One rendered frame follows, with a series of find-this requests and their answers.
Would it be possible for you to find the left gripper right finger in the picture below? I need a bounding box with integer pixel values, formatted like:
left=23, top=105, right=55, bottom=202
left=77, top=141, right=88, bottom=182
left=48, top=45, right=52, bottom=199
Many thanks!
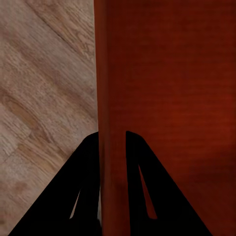
left=126, top=131, right=212, bottom=236

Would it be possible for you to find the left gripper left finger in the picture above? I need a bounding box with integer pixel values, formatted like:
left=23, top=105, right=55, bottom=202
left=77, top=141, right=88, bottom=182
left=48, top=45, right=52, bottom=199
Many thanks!
left=9, top=132, right=100, bottom=236

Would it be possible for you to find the storage box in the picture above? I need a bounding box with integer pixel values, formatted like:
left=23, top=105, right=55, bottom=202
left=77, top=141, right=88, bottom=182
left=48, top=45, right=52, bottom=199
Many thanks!
left=94, top=0, right=236, bottom=236

